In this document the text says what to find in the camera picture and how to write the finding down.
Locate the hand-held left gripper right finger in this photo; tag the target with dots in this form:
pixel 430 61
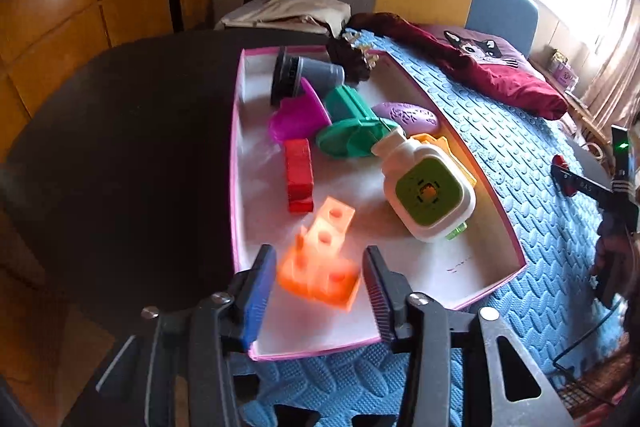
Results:
pixel 377 297

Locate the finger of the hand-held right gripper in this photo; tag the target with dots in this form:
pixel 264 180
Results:
pixel 587 184

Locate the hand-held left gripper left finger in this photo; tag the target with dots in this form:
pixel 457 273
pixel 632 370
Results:
pixel 260 297

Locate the red toy cylinder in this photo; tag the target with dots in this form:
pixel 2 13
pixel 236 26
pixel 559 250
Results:
pixel 560 167

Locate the orange block toy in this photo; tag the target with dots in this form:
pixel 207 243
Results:
pixel 320 267

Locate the pink tray box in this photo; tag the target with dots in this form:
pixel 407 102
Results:
pixel 260 187

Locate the green white bottle toy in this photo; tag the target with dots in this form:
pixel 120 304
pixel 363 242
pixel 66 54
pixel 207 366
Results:
pixel 425 192

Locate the red toy block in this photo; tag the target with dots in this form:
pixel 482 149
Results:
pixel 299 172

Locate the orange plastic toy shell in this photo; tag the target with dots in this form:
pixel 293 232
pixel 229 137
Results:
pixel 437 141

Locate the green toy cup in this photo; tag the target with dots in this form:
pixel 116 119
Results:
pixel 350 127

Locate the purple toy egg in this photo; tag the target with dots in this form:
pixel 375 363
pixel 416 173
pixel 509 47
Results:
pixel 410 117

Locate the magenta toy cup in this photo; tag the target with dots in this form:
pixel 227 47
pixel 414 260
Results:
pixel 295 117

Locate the grey toy cup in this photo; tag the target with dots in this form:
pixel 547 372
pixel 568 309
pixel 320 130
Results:
pixel 315 72

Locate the person's right hand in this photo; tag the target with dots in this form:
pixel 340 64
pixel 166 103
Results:
pixel 606 252

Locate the blue foam mat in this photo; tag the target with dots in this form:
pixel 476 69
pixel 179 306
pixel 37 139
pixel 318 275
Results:
pixel 525 187

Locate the wooden bedside table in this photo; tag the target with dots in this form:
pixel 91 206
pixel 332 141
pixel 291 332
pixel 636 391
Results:
pixel 585 117

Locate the small decorated box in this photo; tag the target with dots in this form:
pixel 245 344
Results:
pixel 565 69

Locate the pale pink curtain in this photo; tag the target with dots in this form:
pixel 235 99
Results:
pixel 615 57

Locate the dark red cloth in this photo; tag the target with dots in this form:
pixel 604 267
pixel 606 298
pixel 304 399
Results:
pixel 500 77

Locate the beige canvas bag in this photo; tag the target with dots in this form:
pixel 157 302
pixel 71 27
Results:
pixel 290 12

